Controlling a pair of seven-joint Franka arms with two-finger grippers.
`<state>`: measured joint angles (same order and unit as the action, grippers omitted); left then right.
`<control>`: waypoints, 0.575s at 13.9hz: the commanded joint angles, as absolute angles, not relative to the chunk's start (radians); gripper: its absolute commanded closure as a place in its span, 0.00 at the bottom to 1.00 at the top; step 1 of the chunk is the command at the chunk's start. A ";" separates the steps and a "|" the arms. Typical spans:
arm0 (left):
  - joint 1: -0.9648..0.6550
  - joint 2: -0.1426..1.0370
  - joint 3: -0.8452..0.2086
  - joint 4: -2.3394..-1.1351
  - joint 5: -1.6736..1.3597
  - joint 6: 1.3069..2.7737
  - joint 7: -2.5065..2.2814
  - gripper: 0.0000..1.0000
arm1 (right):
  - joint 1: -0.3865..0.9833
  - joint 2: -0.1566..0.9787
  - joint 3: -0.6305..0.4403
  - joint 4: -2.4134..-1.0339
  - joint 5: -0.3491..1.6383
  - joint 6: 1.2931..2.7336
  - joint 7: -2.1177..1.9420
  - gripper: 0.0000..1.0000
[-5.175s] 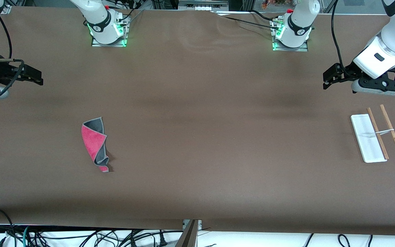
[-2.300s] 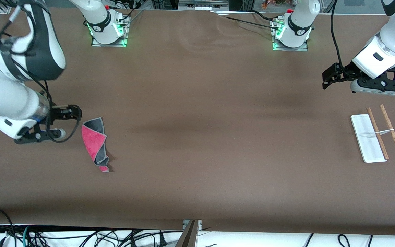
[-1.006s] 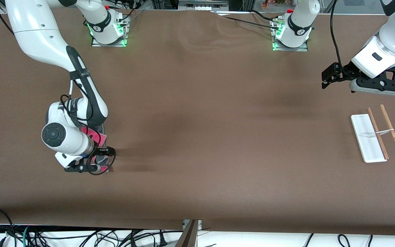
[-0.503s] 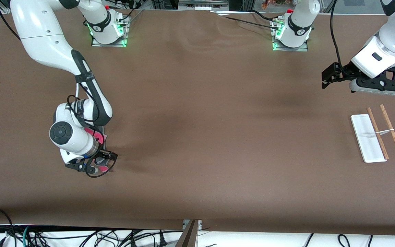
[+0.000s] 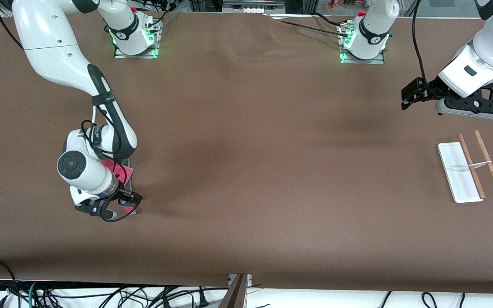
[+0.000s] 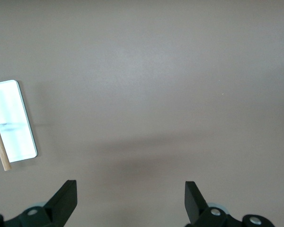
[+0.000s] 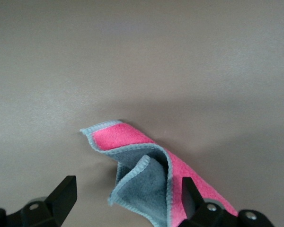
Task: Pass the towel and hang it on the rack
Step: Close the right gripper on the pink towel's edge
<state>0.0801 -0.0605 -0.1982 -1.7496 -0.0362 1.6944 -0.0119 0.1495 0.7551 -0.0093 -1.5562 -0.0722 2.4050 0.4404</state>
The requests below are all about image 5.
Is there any white power strip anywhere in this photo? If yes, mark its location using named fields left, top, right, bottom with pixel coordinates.
left=222, top=0, right=286, bottom=14

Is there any orange patterned object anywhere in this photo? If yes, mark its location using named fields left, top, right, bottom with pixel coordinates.
left=326, top=0, right=369, bottom=11

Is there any white rack base tray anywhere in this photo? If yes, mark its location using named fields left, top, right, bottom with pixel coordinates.
left=437, top=142, right=484, bottom=204

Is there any black cable on table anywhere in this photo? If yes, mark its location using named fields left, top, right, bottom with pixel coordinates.
left=313, top=12, right=347, bottom=26
left=272, top=18, right=350, bottom=35

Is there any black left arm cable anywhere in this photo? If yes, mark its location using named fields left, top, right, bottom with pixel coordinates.
left=411, top=0, right=435, bottom=97

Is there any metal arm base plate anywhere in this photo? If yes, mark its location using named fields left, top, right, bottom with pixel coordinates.
left=114, top=19, right=160, bottom=59
left=340, top=24, right=385, bottom=65

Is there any dark support beam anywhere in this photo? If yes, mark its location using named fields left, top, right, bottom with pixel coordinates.
left=219, top=274, right=248, bottom=308

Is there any silver table edge bracket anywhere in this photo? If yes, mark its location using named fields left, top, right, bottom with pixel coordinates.
left=228, top=274, right=252, bottom=288

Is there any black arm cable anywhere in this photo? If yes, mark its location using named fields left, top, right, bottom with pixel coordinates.
left=411, top=0, right=435, bottom=97
left=0, top=0, right=143, bottom=223

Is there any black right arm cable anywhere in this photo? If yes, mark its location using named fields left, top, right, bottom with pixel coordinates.
left=0, top=0, right=143, bottom=223

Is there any pink and grey towel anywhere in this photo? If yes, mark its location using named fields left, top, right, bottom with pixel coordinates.
left=101, top=157, right=139, bottom=216

